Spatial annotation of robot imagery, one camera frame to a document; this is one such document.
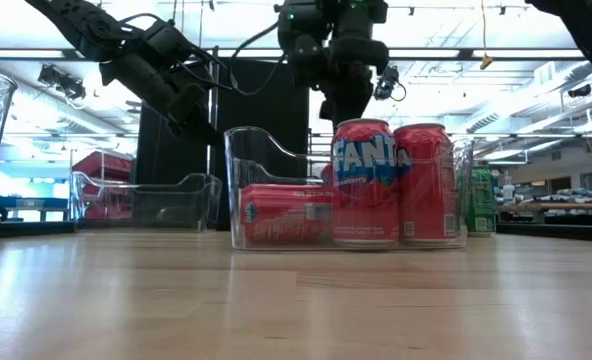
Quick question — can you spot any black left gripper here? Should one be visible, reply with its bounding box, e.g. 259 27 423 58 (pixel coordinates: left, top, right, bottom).
99 51 225 147

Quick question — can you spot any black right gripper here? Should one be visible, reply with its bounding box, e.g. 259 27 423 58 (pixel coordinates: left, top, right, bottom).
319 0 391 126

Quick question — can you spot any green Sprite soda can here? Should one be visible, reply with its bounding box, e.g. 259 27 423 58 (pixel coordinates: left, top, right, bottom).
468 167 497 236

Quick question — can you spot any red storage bin shelf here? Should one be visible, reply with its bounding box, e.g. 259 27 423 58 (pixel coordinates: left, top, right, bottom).
73 152 136 221

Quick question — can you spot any black overhead crossbar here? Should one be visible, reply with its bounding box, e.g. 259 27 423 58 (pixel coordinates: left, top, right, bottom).
0 47 587 62

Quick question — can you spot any blue background table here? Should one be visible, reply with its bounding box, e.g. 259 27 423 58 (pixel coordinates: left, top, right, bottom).
0 195 72 224

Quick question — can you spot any white plastic bottle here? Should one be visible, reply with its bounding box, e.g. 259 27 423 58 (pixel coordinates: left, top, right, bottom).
502 174 517 204

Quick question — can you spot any wooden background workbench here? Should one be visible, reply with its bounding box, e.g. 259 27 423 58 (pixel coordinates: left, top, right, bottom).
495 187 592 214

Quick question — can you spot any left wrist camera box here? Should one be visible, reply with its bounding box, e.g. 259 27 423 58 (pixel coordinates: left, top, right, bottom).
143 18 193 60

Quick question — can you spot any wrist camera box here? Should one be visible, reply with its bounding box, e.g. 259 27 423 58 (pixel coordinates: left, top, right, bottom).
274 0 330 89
143 18 193 60

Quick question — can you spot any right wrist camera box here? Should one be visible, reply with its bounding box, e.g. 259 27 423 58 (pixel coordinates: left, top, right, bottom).
274 0 330 89

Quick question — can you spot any yellow hanging tag cord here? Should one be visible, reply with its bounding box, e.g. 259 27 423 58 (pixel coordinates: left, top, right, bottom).
479 0 495 71

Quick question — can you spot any black aluminium table frame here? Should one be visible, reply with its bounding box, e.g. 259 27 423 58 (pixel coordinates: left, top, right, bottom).
0 219 592 245

